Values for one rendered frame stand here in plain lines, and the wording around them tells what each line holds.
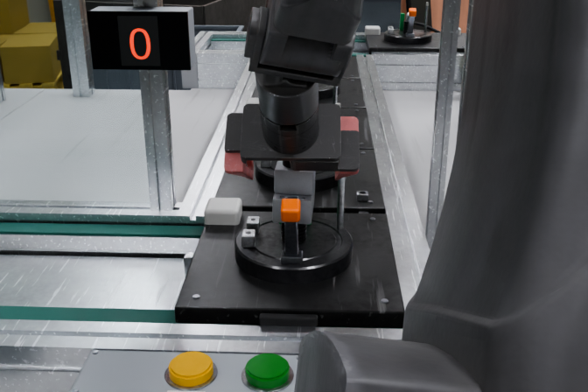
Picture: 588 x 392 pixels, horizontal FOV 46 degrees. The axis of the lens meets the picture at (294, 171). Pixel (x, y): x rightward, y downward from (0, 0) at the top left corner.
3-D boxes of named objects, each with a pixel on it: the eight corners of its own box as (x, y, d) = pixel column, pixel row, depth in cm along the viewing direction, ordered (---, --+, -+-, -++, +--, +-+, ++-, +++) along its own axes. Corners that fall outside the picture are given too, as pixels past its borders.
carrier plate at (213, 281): (404, 328, 72) (405, 311, 72) (175, 323, 73) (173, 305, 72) (386, 226, 95) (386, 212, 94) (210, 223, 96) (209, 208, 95)
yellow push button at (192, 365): (210, 395, 62) (208, 377, 62) (165, 395, 62) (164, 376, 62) (216, 367, 66) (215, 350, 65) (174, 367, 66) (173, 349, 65)
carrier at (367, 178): (385, 221, 96) (389, 135, 91) (211, 218, 97) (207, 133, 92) (374, 160, 118) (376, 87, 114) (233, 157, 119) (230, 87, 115)
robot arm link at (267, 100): (250, 89, 60) (317, 91, 60) (257, 26, 64) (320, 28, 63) (257, 130, 66) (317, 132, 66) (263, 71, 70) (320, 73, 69)
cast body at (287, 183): (311, 225, 78) (313, 167, 75) (271, 222, 78) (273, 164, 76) (315, 195, 86) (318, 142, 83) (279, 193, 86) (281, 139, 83)
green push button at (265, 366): (288, 398, 62) (288, 380, 61) (243, 397, 62) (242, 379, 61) (290, 369, 66) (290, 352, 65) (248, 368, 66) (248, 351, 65)
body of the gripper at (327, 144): (245, 113, 75) (237, 72, 68) (339, 113, 74) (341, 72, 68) (241, 166, 72) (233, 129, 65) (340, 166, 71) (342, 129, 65)
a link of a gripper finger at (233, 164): (234, 149, 82) (225, 105, 74) (295, 149, 82) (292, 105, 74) (231, 200, 79) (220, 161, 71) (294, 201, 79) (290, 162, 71)
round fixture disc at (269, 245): (354, 285, 76) (355, 269, 76) (227, 283, 77) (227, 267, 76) (350, 228, 89) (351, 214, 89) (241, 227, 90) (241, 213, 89)
